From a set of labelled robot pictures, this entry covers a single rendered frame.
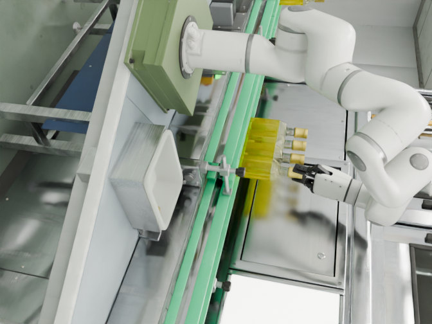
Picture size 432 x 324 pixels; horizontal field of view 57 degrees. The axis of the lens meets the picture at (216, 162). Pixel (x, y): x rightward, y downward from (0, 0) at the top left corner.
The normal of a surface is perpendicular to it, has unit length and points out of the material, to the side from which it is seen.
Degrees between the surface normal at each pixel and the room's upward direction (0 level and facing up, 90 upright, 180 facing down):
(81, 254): 90
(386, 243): 90
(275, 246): 90
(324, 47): 108
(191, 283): 90
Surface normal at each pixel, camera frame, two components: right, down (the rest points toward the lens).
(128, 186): -0.23, 0.77
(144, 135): -0.08, -0.63
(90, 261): 0.97, 0.12
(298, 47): -0.09, 0.59
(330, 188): -0.48, 0.66
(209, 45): -0.22, 0.05
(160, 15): -0.18, -0.25
